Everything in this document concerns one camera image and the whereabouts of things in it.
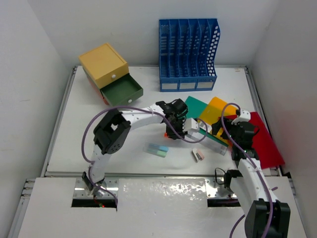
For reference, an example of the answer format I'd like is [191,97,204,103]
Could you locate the green drawer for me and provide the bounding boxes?
[100,73,143,106]

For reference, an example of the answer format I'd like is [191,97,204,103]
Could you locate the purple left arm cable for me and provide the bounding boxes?
[81,105,211,206]

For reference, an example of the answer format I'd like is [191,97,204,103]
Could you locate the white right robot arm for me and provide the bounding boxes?
[212,118,291,238]

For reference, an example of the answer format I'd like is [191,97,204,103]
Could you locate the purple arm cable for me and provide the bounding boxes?
[221,103,275,238]
[81,105,211,206]

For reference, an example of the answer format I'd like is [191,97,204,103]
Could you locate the drawer box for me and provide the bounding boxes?
[78,43,129,105]

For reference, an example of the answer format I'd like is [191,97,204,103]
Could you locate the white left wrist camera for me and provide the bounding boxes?
[183,118,200,132]

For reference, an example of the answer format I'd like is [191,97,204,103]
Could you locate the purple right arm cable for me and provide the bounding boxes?
[221,103,275,238]

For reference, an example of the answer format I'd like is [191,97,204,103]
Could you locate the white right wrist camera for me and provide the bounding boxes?
[231,109,251,125]

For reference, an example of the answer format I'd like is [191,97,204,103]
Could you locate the red folder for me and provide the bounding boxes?
[224,112,285,169]

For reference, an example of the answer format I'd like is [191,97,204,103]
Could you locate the green pastel highlighter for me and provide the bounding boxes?
[144,148,166,158]

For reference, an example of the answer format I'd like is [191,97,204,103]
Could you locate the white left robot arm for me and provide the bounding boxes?
[82,99,188,196]

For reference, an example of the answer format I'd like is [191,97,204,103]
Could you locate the blue file organizer rack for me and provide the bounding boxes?
[158,18,220,92]

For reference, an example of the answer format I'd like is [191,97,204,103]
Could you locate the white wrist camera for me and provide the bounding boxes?
[183,118,200,132]
[231,109,251,125]

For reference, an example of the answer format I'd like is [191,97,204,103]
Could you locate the blue pastel highlighter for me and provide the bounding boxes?
[148,143,168,152]

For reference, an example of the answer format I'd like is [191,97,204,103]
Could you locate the yellow translucent folder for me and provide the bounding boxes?
[199,97,236,146]

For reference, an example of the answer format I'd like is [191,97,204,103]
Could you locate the green clip file folder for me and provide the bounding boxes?
[185,96,227,156]

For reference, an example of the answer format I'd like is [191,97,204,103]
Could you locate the white pink stapler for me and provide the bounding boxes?
[192,148,205,163]

